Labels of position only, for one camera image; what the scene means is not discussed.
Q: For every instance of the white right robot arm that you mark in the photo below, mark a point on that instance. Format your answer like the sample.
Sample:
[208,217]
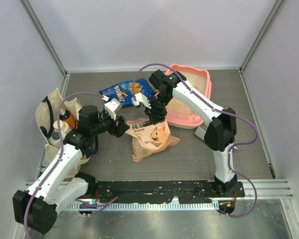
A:
[221,124]

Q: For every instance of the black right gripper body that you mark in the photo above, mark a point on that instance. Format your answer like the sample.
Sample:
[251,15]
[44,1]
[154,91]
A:
[158,109]

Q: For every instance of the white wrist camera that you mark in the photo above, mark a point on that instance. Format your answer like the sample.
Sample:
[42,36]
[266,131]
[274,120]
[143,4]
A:
[111,106]
[140,99]

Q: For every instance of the white bottle in tote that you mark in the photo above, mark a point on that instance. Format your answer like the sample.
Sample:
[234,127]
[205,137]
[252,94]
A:
[64,127]

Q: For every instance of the pink cat litter bag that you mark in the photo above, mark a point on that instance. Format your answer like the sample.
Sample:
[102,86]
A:
[150,140]

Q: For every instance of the pink cat litter box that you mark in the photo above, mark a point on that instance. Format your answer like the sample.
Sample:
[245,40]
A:
[179,114]

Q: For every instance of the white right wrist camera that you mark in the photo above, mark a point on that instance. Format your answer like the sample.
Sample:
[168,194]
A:
[140,99]

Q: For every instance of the cream canvas tote bag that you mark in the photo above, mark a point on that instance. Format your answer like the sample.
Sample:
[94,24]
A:
[46,118]

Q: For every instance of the black bag clip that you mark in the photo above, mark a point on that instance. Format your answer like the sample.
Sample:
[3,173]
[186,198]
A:
[141,125]

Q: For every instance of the blue Doritos chip bag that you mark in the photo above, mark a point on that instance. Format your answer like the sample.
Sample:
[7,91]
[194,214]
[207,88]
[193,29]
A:
[123,91]

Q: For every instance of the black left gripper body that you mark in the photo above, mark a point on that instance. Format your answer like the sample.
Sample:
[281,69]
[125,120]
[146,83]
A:
[111,126]

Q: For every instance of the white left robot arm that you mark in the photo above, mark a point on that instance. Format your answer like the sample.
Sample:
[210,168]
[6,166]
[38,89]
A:
[37,207]

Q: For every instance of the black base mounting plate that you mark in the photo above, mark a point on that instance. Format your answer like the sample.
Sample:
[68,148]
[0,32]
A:
[159,192]

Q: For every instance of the grey-capped bottle in tote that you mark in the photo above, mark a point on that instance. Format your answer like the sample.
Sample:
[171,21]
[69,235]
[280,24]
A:
[55,135]

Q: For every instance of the metal litter scoop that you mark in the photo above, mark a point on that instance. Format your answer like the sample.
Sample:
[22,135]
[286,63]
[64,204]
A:
[200,132]

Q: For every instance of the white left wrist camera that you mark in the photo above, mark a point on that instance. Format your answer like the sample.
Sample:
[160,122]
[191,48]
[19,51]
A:
[111,106]

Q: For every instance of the orange bottle in tote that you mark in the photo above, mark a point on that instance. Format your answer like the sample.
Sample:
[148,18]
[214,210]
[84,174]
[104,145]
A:
[69,118]

